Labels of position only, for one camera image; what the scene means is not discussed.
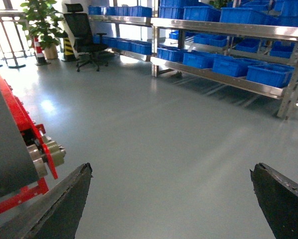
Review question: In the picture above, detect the yellow black striped post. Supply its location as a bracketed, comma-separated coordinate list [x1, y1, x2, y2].
[62, 37, 76, 62]

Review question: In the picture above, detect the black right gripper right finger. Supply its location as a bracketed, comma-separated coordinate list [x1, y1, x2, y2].
[250, 163, 298, 239]

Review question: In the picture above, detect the potted green plant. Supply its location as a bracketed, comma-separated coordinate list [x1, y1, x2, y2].
[20, 0, 66, 60]

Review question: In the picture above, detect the stainless steel shelf rack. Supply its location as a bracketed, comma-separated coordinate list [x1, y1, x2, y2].
[151, 5, 298, 119]

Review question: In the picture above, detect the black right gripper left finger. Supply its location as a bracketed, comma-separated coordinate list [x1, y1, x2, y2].
[0, 163, 92, 239]

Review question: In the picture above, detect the red framed conveyor table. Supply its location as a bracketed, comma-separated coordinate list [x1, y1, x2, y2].
[0, 74, 66, 214]

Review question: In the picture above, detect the blue bin on lower shelf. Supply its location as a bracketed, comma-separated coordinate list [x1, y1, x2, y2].
[212, 57, 265, 77]
[182, 52, 228, 69]
[246, 64, 294, 88]
[157, 47, 187, 62]

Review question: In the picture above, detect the red white traffic cone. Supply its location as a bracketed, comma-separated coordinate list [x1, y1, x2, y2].
[34, 37, 49, 66]

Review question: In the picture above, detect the black office chair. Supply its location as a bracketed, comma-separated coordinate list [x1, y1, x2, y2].
[64, 3, 108, 72]

